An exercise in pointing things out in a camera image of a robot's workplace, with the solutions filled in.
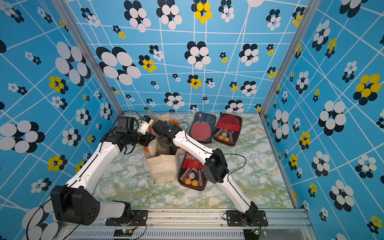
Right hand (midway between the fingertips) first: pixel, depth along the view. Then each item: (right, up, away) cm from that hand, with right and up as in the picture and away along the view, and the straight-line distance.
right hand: (168, 141), depth 90 cm
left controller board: (-19, -43, -18) cm, 50 cm away
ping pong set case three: (+13, -17, -3) cm, 22 cm away
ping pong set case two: (+39, +7, +16) cm, 43 cm away
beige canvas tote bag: (0, -9, -18) cm, 20 cm away
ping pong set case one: (+22, +8, +20) cm, 31 cm away
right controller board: (+43, -41, -21) cm, 63 cm away
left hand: (-6, +5, -9) cm, 11 cm away
